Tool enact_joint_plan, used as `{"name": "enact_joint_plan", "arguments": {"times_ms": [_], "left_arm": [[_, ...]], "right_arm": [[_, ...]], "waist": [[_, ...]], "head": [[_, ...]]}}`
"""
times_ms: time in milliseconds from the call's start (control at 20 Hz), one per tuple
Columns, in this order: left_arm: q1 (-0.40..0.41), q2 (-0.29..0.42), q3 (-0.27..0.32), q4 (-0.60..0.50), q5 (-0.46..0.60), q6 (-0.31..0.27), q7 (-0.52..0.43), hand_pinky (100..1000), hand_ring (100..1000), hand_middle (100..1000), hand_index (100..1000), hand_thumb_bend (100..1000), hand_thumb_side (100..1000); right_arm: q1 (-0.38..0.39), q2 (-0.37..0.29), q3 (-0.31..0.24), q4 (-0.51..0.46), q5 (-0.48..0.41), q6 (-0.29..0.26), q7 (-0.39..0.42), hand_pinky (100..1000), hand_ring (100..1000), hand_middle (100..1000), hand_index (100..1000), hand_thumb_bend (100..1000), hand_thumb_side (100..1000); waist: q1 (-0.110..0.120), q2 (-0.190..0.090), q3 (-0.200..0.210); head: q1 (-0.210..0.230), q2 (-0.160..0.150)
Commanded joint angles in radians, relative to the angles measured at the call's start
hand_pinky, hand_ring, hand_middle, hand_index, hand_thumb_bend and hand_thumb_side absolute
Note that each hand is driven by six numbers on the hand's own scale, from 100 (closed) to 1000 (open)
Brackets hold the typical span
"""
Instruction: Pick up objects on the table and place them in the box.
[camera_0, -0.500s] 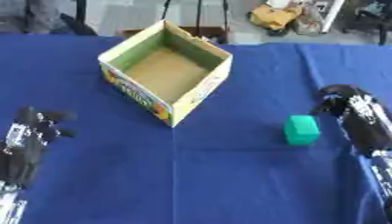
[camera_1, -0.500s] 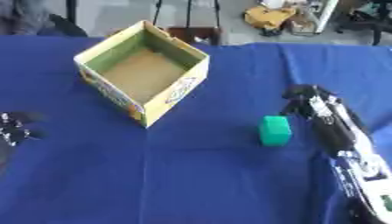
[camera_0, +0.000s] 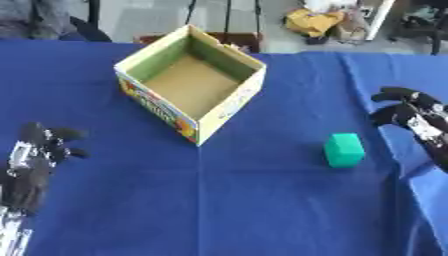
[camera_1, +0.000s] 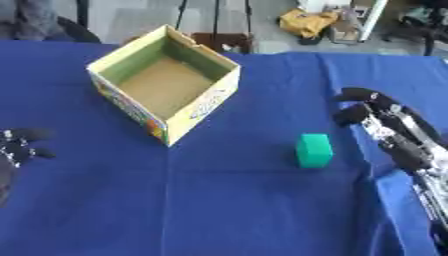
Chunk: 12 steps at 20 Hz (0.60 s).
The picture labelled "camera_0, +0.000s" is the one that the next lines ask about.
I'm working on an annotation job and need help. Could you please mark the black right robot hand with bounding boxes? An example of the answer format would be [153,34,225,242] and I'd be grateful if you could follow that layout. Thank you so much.
[369,86,448,174]

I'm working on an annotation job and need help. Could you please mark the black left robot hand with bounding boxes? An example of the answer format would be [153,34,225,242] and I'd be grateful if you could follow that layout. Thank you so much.
[0,121,91,215]

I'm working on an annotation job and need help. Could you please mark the open cardboard box green inside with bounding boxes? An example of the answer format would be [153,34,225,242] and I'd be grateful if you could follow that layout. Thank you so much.
[112,23,270,147]

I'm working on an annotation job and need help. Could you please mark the green rectangular block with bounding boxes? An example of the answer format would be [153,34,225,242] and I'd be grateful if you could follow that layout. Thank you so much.
[322,132,368,169]

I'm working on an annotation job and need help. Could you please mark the black chair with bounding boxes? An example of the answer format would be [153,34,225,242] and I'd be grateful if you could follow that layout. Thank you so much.
[386,0,448,56]

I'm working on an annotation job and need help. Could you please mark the white pole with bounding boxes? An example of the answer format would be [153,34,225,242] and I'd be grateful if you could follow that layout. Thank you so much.
[362,0,399,42]

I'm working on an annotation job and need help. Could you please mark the yellow bag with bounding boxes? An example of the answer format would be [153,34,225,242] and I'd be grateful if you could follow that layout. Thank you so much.
[281,7,347,38]

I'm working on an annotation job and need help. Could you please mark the brown wooden crate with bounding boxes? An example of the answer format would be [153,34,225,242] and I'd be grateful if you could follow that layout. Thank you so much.
[134,31,265,54]

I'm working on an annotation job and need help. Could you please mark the black tripod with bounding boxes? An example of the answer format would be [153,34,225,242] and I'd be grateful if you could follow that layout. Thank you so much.
[183,0,265,34]

